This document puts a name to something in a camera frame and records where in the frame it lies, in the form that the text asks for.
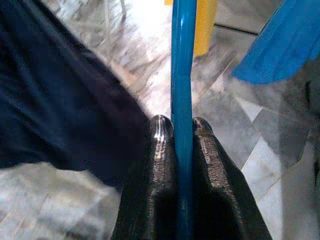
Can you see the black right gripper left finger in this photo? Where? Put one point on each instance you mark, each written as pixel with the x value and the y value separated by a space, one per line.
pixel 155 187

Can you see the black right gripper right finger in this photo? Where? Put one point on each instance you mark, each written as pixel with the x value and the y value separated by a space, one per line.
pixel 217 195

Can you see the blue plastic hanger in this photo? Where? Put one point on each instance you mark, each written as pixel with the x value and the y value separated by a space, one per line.
pixel 183 75

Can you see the navy garment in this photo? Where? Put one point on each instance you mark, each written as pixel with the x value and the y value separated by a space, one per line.
pixel 62 87

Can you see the bright blue garment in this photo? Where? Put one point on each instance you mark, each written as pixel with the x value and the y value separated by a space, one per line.
pixel 280 45

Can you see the yellow shirt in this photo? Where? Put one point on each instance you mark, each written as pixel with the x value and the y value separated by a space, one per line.
pixel 206 25

